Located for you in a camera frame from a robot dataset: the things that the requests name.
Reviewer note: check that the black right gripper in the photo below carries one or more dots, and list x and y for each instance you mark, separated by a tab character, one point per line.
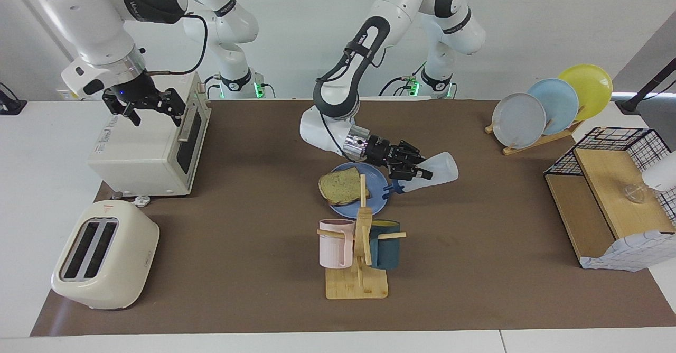
142	96

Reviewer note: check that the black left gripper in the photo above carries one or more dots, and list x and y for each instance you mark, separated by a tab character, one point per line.
385	152

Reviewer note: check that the clear bottle with blue cap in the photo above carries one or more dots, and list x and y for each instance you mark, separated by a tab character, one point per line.
441	170

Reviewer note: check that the bread slice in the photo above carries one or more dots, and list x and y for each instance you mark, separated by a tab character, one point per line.
340	186

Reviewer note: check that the blue round plate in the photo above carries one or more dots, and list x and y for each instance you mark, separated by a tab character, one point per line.
377	194

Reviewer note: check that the grey plate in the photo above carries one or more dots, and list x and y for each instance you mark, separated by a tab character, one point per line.
520	123

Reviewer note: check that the wooden plate rack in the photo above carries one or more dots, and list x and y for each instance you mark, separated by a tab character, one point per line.
533	142

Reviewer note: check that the light blue plate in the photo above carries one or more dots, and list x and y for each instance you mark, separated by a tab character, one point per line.
560	104

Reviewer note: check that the yellow plate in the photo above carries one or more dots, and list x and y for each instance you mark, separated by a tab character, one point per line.
591	86

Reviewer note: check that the white toaster oven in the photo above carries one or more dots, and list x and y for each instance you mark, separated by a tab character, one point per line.
137	152

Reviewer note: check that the dark teal mug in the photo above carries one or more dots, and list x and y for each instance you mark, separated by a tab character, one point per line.
385	250

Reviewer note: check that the pink mug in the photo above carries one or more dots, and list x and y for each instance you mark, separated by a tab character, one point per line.
332	247

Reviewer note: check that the wooden mug rack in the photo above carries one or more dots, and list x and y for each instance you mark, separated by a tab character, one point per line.
356	287

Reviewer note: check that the cream two-slot toaster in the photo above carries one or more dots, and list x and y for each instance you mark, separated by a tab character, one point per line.
132	258

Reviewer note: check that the wooden shelf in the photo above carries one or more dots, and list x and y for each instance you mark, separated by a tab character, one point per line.
607	194

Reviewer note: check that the brown table mat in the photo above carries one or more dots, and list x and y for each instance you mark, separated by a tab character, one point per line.
253	289

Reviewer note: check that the clear glass cup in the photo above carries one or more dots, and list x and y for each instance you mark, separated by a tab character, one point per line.
635	194

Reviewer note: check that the black stand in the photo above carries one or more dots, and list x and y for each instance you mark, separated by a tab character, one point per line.
631	102

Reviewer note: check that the white cylindrical object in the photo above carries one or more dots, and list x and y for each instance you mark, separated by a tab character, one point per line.
663	176

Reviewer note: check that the white wall power strip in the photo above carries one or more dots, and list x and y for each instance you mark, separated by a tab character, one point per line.
63	95

